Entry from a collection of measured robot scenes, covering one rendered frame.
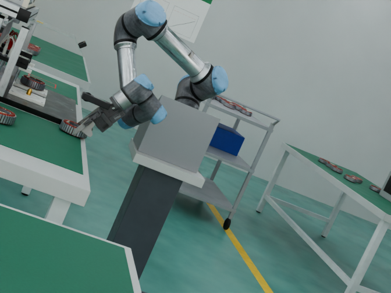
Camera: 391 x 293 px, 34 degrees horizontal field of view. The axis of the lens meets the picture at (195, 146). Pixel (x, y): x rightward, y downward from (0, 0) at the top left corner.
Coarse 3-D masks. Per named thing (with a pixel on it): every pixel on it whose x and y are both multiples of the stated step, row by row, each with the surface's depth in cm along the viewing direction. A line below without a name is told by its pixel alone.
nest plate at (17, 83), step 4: (16, 80) 291; (16, 84) 283; (20, 84) 285; (24, 88) 284; (28, 88) 285; (32, 88) 288; (36, 92) 286; (40, 92) 286; (44, 92) 291; (44, 96) 287
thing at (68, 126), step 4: (64, 120) 246; (68, 120) 249; (60, 124) 246; (64, 124) 243; (68, 124) 243; (72, 124) 250; (76, 124) 251; (80, 124) 252; (64, 128) 243; (68, 128) 243; (72, 128) 242; (68, 132) 243; (72, 132) 243; (80, 132) 244; (76, 136) 243; (80, 136) 244; (84, 136) 246
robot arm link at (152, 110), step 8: (152, 96) 248; (144, 104) 247; (152, 104) 247; (160, 104) 250; (136, 112) 252; (144, 112) 249; (152, 112) 248; (160, 112) 249; (144, 120) 253; (152, 120) 250; (160, 120) 250
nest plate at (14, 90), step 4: (12, 88) 267; (16, 88) 271; (20, 88) 275; (12, 92) 260; (16, 92) 262; (20, 92) 266; (24, 92) 270; (16, 96) 261; (20, 96) 261; (24, 96) 262; (28, 96) 265; (32, 96) 269; (36, 96) 274; (28, 100) 262; (32, 100) 262; (36, 100) 264; (40, 100) 268; (44, 100) 272; (40, 104) 264; (44, 104) 264
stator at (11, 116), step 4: (0, 108) 220; (4, 108) 221; (0, 112) 213; (4, 112) 220; (8, 112) 220; (12, 112) 220; (0, 116) 212; (4, 116) 213; (8, 116) 213; (12, 116) 216; (0, 120) 213; (4, 120) 213; (8, 120) 214; (12, 120) 216; (8, 124) 216
